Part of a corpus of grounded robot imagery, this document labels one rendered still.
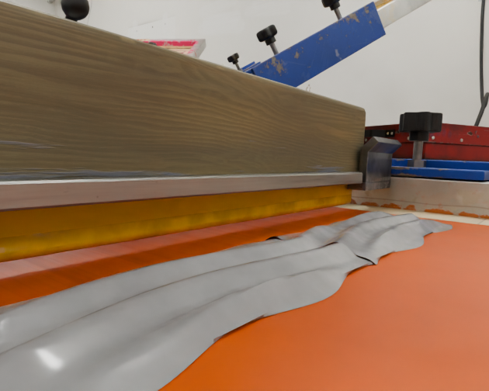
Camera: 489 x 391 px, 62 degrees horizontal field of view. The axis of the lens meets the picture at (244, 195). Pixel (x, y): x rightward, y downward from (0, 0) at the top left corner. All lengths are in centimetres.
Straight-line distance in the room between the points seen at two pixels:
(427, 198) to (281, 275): 31
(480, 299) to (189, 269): 11
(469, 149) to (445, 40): 120
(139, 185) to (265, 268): 7
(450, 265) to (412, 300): 7
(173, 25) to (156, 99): 325
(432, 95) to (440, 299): 213
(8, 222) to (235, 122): 14
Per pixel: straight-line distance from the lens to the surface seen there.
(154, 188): 19
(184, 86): 22
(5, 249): 19
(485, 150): 125
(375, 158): 43
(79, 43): 19
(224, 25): 307
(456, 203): 46
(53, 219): 19
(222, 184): 22
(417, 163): 48
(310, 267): 18
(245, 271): 16
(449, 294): 19
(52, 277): 18
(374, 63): 242
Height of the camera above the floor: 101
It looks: 6 degrees down
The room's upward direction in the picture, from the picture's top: 2 degrees clockwise
